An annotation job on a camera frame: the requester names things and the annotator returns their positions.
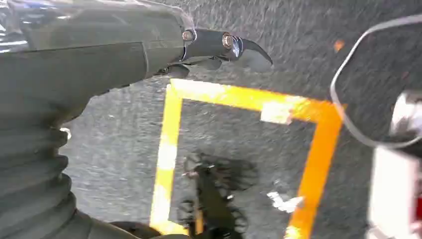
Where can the shiny metal part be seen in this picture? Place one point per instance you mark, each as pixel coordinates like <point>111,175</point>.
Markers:
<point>407,113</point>

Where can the white floor mark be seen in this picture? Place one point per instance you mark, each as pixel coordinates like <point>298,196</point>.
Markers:
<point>283,203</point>

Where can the white box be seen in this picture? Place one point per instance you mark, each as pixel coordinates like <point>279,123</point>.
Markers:
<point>392,194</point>

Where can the ribbed grey left arm sleeve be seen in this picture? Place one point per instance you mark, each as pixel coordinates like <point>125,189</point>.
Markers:
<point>31,178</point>

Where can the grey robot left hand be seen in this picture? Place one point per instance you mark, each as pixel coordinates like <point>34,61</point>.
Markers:
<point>82,56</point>

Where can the yellow tape square outline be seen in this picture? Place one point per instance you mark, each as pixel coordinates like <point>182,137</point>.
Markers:
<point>169,142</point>

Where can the black metal part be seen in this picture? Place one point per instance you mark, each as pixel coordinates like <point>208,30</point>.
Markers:
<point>214,201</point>

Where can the white tape piece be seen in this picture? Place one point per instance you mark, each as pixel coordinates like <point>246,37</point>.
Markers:
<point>276,113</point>

